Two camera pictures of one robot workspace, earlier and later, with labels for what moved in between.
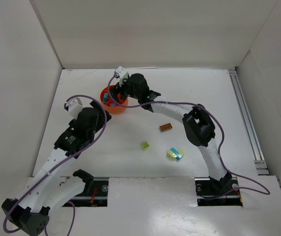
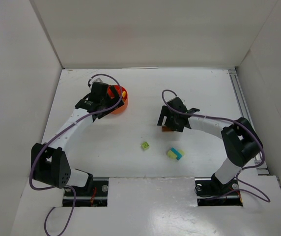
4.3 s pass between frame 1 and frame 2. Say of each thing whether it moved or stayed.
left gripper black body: moved
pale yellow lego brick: stayed
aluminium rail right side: stayed
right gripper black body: moved
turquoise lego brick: stayed
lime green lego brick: stayed
